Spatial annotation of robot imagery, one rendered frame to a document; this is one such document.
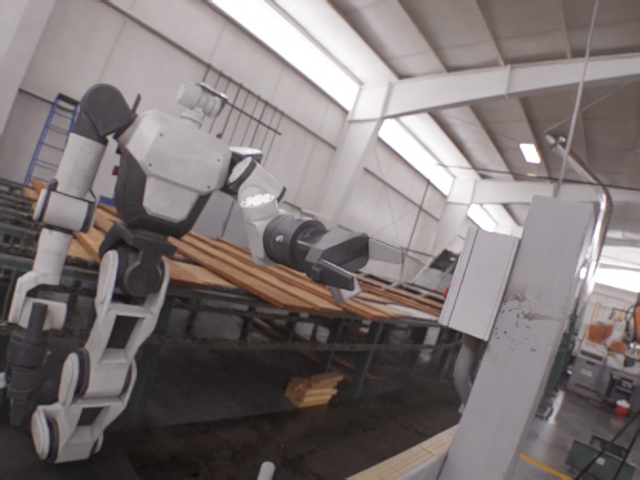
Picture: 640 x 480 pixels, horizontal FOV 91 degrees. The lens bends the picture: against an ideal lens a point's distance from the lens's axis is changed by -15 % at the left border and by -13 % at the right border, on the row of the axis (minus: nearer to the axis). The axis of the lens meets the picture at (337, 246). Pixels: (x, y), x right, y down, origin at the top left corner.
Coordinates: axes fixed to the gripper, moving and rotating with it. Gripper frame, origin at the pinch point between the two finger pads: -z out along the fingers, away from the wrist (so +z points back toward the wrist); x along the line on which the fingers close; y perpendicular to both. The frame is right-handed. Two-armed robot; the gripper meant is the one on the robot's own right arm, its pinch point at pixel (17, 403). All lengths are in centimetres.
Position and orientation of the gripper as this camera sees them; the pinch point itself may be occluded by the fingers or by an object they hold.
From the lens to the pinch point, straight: 115.0
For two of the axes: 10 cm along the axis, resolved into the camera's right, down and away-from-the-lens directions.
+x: 7.0, 0.5, -7.1
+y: 6.8, 2.5, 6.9
